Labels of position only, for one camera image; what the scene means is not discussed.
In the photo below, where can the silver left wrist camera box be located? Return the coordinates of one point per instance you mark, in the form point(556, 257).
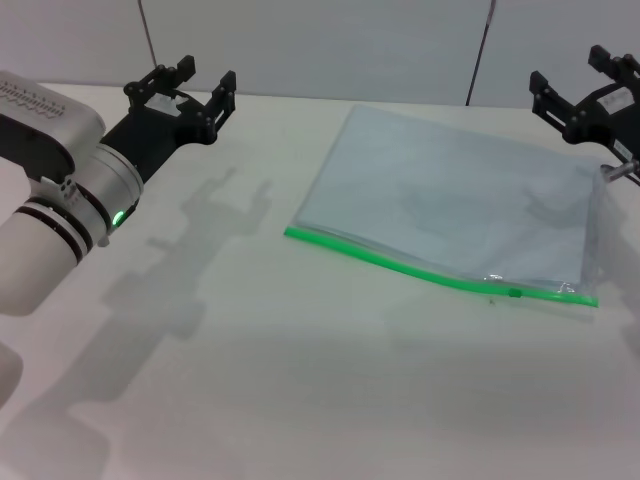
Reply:
point(45, 115)

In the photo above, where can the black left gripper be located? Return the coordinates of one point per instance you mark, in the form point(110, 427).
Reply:
point(145, 135)

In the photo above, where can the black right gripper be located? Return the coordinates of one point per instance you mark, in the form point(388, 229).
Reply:
point(600, 120)

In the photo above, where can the clear document bag green zipper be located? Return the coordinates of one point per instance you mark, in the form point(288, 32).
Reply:
point(425, 190)

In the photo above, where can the green zipper slider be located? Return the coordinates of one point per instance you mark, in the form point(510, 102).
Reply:
point(515, 293)

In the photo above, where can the metal plug on right gripper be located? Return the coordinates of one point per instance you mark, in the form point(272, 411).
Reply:
point(617, 170)

